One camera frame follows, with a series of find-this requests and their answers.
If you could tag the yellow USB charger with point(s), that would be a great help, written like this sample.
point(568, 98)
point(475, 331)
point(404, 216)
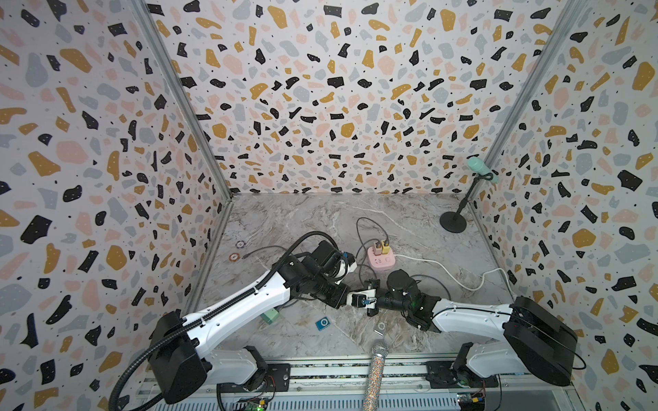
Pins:
point(385, 247)

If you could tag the pink power strip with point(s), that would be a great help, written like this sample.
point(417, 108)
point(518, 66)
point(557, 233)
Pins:
point(381, 263)

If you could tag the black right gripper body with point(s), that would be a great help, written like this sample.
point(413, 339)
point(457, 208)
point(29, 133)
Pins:
point(389, 301)

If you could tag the green microphone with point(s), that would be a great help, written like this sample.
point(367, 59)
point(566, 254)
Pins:
point(476, 165)

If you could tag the blue mp3 player left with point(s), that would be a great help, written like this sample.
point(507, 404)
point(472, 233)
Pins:
point(322, 324)

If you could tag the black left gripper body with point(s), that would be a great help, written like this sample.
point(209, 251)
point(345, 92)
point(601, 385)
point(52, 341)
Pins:
point(332, 291)

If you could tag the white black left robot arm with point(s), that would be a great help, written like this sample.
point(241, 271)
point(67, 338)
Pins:
point(183, 353)

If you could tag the black microphone stand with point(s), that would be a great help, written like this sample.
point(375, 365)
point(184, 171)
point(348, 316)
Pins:
point(455, 222)

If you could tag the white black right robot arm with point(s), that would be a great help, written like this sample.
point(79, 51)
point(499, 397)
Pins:
point(520, 337)

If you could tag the glitter silver microphone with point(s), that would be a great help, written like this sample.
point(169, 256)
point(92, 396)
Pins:
point(375, 376)

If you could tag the silver mp3 player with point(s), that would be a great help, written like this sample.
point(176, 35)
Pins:
point(380, 328)

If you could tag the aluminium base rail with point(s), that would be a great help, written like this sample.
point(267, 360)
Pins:
point(340, 383)

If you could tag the green USB charger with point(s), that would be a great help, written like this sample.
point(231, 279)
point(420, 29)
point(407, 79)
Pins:
point(270, 316)

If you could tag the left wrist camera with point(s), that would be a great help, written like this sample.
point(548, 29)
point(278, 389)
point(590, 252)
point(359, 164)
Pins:
point(347, 264)

